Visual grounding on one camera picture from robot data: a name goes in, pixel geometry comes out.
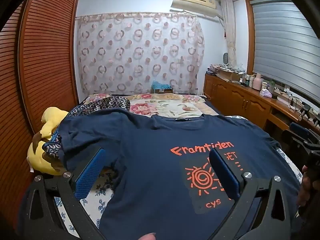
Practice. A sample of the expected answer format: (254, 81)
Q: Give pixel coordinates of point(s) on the wooden sideboard cabinet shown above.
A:
(240, 100)

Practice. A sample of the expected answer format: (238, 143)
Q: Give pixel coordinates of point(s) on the dark circle patterned cloth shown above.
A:
(112, 103)

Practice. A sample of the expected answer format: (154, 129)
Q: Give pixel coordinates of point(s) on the small grey fan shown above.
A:
(226, 58)

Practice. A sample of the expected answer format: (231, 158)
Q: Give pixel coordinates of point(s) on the blue floral quilt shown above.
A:
(100, 205)

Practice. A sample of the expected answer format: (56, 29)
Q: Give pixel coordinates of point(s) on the circle patterned sheer curtain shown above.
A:
(140, 52)

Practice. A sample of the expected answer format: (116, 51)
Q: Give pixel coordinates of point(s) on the person's left hand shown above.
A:
(148, 237)

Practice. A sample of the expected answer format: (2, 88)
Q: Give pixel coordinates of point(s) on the white air conditioner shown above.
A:
(193, 3)

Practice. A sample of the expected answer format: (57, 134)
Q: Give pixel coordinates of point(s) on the grey window blind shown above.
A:
(282, 40)

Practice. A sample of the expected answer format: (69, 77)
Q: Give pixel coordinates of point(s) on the wooden louvered wardrobe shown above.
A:
(45, 55)

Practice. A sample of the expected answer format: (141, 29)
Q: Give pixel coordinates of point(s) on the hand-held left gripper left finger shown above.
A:
(90, 172)

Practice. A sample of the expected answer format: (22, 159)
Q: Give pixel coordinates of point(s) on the person's right hand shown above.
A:
(303, 185)

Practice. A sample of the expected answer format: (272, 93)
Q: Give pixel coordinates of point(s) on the wooden window frame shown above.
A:
(248, 30)

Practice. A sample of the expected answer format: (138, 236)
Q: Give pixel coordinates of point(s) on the open cardboard box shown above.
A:
(228, 75)

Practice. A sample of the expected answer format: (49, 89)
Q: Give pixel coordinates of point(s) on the purple tissue pack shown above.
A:
(265, 93)

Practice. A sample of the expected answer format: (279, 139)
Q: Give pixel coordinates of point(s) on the navy printed t-shirt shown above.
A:
(150, 155)

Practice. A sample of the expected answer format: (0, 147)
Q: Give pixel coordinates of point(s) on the pink bottle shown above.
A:
(257, 82)

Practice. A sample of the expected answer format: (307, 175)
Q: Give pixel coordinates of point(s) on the navy bed sheet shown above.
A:
(212, 107)

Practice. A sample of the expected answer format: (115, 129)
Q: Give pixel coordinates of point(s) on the yellow plush toy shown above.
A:
(50, 120)

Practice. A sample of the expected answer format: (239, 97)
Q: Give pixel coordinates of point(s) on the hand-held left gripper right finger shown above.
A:
(225, 175)

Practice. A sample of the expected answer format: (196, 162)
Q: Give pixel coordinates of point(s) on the green translucent bottle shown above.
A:
(271, 85)

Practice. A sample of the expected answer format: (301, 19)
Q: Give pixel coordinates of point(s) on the cream window curtain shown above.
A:
(230, 30)

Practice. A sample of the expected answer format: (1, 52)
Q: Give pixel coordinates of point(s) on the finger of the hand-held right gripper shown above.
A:
(298, 128)

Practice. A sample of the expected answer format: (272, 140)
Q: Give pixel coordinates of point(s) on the pink floral blanket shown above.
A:
(155, 105)

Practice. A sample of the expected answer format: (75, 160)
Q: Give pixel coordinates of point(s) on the blue bag on stool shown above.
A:
(161, 87)

